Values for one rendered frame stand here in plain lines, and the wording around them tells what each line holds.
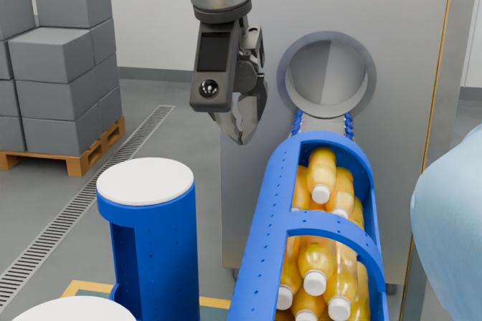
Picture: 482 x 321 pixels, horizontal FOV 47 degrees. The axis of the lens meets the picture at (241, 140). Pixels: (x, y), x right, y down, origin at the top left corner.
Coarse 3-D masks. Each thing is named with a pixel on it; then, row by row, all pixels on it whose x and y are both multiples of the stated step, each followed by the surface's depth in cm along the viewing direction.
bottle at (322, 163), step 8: (312, 152) 144; (320, 152) 142; (328, 152) 142; (312, 160) 139; (320, 160) 137; (328, 160) 137; (312, 168) 135; (320, 168) 133; (328, 168) 133; (312, 176) 132; (320, 176) 131; (328, 176) 131; (312, 184) 131; (320, 184) 129; (328, 184) 130; (312, 192) 130
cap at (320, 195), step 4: (316, 188) 128; (320, 188) 127; (324, 188) 128; (316, 192) 127; (320, 192) 127; (324, 192) 127; (328, 192) 128; (312, 196) 128; (316, 196) 128; (320, 196) 128; (324, 196) 128; (328, 196) 127; (316, 200) 128; (320, 200) 128; (324, 200) 128; (328, 200) 128
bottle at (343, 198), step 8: (336, 168) 145; (344, 168) 145; (336, 176) 141; (344, 176) 141; (352, 176) 145; (336, 184) 137; (344, 184) 137; (352, 184) 141; (336, 192) 134; (344, 192) 134; (352, 192) 137; (336, 200) 132; (344, 200) 132; (352, 200) 134; (328, 208) 133; (336, 208) 130; (344, 208) 131; (352, 208) 133
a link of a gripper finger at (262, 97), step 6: (258, 72) 71; (258, 78) 70; (264, 78) 71; (258, 84) 71; (264, 84) 71; (252, 90) 72; (258, 90) 72; (264, 90) 71; (258, 96) 72; (264, 96) 72; (258, 102) 73; (264, 102) 73; (258, 108) 73; (264, 108) 73; (258, 114) 74; (258, 120) 75
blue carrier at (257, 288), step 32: (288, 160) 132; (352, 160) 146; (288, 192) 117; (256, 224) 115; (288, 224) 105; (320, 224) 104; (352, 224) 107; (256, 256) 102; (256, 288) 92; (384, 288) 105; (256, 320) 84; (384, 320) 99
